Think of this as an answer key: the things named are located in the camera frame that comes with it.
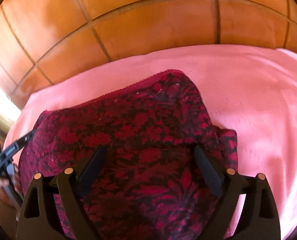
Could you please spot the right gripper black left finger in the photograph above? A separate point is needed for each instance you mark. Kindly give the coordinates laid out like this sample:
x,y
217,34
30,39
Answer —
x,y
39,218

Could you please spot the dark red patterned garment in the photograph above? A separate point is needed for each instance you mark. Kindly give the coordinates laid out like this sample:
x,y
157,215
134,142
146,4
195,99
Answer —
x,y
150,186

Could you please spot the pink quilted bedspread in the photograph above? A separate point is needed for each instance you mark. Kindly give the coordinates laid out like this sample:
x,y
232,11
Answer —
x,y
248,89

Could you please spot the wooden panelled headboard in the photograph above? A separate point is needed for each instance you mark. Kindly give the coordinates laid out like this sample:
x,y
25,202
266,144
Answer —
x,y
44,42

